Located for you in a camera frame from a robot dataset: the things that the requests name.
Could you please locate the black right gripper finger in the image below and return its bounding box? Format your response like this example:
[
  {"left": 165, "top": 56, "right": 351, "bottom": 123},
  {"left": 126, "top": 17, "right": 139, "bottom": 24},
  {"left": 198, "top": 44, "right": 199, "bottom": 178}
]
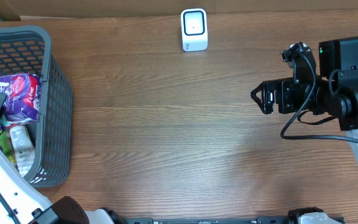
[
  {"left": 250, "top": 90, "right": 274, "bottom": 114},
  {"left": 251, "top": 81, "right": 269, "bottom": 95}
]

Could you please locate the green yellow snack pouch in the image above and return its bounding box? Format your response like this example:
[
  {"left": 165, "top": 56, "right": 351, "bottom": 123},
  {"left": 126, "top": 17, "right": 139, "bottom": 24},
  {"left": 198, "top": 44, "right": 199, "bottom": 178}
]
[{"left": 0, "top": 126, "right": 16, "bottom": 164}]

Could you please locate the white tube gold cap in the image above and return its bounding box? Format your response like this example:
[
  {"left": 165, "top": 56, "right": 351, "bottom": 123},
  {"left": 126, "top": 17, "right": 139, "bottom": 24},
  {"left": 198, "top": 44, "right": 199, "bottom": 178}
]
[{"left": 9, "top": 125, "right": 35, "bottom": 177}]

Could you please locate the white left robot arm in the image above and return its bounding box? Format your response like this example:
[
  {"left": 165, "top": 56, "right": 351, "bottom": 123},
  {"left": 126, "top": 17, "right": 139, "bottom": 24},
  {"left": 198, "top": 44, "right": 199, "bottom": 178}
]
[{"left": 0, "top": 97, "right": 114, "bottom": 224}]

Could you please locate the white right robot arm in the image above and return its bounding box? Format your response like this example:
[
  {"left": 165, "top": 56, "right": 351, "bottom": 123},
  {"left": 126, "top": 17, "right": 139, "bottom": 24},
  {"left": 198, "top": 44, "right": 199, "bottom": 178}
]
[{"left": 250, "top": 36, "right": 358, "bottom": 165}]

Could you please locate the white barcode scanner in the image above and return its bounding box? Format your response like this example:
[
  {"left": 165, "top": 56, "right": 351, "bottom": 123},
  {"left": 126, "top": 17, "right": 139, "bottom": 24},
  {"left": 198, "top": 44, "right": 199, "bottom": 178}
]
[{"left": 180, "top": 8, "right": 208, "bottom": 52}]

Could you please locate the grey plastic basket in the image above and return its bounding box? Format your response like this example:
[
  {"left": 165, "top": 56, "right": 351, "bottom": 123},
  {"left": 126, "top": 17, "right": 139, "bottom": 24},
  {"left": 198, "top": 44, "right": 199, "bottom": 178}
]
[{"left": 0, "top": 26, "right": 74, "bottom": 188}]

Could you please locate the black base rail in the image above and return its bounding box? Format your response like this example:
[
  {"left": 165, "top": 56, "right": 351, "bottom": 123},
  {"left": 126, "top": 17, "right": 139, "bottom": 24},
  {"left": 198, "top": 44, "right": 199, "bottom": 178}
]
[{"left": 103, "top": 208, "right": 300, "bottom": 224}]

